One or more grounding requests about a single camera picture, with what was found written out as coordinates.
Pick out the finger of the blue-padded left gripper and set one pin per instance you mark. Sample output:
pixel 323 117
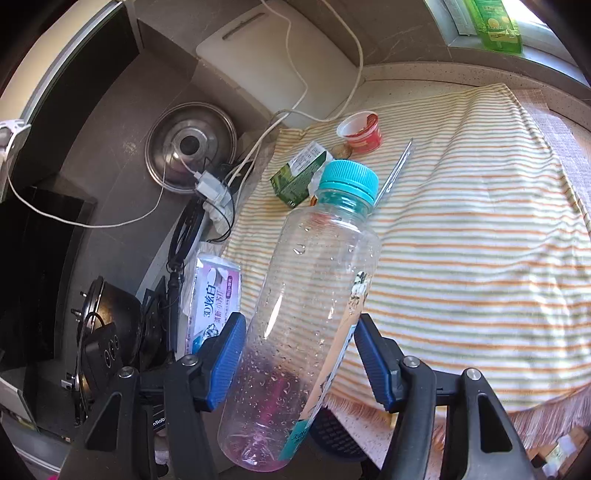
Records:
pixel 117 439

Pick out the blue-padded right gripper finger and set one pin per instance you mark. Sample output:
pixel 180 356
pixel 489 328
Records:
pixel 481 441

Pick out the blue toothpaste box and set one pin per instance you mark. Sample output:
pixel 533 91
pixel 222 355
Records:
pixel 214 294

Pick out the clear bottle teal cap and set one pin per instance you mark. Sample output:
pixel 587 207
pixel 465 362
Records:
pixel 312 297

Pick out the green white carton box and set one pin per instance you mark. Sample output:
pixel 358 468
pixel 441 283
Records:
pixel 290 183

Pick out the red yogurt cup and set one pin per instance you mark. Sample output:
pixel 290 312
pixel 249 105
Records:
pixel 361 131

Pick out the blue trash basket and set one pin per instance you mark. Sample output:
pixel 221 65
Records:
pixel 333 439

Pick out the black pot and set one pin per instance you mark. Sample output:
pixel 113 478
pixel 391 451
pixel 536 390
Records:
pixel 107 339

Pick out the striped cloth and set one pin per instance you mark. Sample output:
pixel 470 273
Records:
pixel 485 246

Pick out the white charger plug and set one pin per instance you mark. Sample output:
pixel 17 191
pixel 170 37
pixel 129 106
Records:
pixel 213 189

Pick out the steel pot lid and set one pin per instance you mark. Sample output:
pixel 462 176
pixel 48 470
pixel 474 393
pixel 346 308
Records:
pixel 189 139

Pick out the green dish soap bottle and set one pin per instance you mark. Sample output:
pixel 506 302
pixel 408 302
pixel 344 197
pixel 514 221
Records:
pixel 494 26

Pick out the white cutting board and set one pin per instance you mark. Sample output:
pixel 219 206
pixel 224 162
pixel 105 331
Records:
pixel 279 59

